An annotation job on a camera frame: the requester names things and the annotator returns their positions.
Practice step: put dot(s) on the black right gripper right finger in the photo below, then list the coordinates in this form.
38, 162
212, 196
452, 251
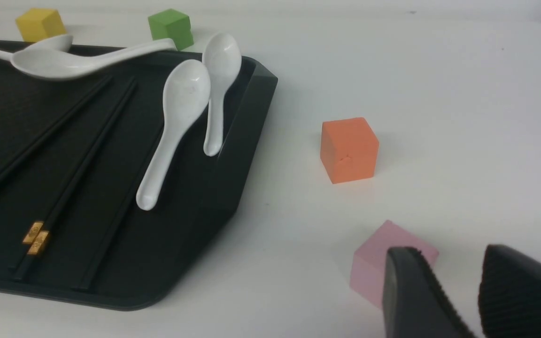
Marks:
510, 294

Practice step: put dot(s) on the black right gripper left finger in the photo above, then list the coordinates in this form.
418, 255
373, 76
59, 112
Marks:
414, 302

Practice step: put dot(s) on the pink cube block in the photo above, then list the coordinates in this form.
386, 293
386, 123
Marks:
368, 266

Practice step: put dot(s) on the orange cube block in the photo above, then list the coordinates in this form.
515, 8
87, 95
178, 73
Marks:
349, 150

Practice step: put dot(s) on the white ceramic spoon front right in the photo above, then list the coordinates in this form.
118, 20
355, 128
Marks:
185, 95

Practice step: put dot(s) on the white ceramic spoon rear right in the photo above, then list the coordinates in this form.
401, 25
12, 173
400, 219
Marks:
223, 59

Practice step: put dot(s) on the green cube block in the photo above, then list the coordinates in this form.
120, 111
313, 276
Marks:
172, 24

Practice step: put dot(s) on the black plastic tray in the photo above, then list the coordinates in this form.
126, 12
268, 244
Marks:
108, 252

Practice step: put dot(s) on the black chopstick pair right two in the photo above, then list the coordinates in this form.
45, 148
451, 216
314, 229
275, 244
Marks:
92, 110

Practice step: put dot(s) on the black chopstick pair two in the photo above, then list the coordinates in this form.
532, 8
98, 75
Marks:
92, 110
27, 164

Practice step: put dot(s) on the black chopstick pair right one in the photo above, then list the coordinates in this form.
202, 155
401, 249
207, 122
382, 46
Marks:
36, 240

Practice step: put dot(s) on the black chopstick pair one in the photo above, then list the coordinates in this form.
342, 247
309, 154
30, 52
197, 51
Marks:
31, 110
36, 240

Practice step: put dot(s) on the black chopstick pair left two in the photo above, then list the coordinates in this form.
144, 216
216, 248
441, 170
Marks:
27, 164

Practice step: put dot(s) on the black chopstick pair left one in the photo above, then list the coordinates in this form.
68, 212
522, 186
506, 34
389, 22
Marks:
31, 110

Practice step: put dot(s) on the white ceramic spoon far left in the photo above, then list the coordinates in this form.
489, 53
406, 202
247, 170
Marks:
60, 43

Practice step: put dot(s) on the yellow cube block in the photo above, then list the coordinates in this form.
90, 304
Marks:
37, 24

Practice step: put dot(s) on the white ceramic spoon long handle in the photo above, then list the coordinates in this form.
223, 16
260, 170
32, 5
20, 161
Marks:
54, 65

